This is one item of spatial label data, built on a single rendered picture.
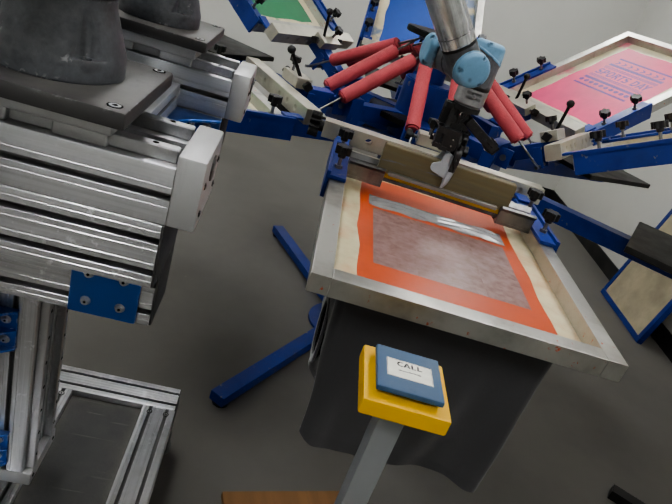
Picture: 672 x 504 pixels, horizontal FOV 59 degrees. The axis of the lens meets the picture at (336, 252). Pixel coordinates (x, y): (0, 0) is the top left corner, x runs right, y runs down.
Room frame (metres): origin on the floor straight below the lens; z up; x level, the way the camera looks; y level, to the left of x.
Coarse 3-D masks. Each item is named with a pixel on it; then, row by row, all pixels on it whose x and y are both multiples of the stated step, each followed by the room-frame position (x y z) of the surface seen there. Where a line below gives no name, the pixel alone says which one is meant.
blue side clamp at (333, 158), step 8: (336, 144) 1.60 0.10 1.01; (328, 160) 1.54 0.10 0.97; (336, 160) 1.48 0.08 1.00; (344, 160) 1.51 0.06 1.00; (328, 168) 1.37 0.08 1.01; (336, 168) 1.42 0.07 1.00; (344, 168) 1.44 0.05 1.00; (328, 176) 1.36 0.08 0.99; (336, 176) 1.36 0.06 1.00; (344, 176) 1.38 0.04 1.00; (320, 192) 1.36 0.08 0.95
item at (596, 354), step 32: (320, 224) 1.08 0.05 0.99; (320, 256) 0.94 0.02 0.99; (544, 256) 1.35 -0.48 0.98; (320, 288) 0.88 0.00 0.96; (352, 288) 0.88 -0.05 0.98; (384, 288) 0.91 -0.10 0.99; (576, 288) 1.20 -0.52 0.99; (416, 320) 0.90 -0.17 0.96; (448, 320) 0.90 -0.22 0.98; (480, 320) 0.91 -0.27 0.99; (576, 320) 1.08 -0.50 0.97; (544, 352) 0.92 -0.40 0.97; (576, 352) 0.92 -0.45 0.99; (608, 352) 0.96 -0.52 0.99
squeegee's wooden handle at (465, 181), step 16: (384, 160) 1.47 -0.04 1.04; (400, 160) 1.48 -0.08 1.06; (416, 160) 1.48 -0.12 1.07; (432, 160) 1.48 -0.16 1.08; (416, 176) 1.48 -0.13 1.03; (432, 176) 1.48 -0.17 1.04; (464, 176) 1.49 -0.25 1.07; (480, 176) 1.49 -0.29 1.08; (464, 192) 1.49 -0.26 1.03; (480, 192) 1.49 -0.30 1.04; (496, 192) 1.50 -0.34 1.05; (512, 192) 1.50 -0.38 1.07
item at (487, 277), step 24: (456, 216) 1.51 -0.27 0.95; (480, 216) 1.58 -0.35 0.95; (456, 240) 1.34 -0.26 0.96; (480, 240) 1.39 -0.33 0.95; (504, 240) 1.45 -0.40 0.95; (456, 264) 1.19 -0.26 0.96; (480, 264) 1.24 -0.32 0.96; (504, 264) 1.29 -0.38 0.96; (456, 288) 1.08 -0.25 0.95; (480, 288) 1.12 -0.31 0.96; (504, 288) 1.16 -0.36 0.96; (528, 288) 1.20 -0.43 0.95; (504, 312) 1.04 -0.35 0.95; (528, 312) 1.08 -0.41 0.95
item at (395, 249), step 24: (360, 192) 1.44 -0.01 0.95; (384, 192) 1.50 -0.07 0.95; (408, 192) 1.57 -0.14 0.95; (360, 216) 1.28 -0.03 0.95; (384, 216) 1.33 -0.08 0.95; (408, 216) 1.39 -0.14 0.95; (360, 240) 1.15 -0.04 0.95; (384, 240) 1.19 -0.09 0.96; (408, 240) 1.24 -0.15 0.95; (432, 240) 1.28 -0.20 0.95; (360, 264) 1.04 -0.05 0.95; (384, 264) 1.07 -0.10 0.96; (408, 264) 1.11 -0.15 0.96; (432, 264) 1.15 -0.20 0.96; (408, 288) 1.01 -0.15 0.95; (432, 288) 1.04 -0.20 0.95
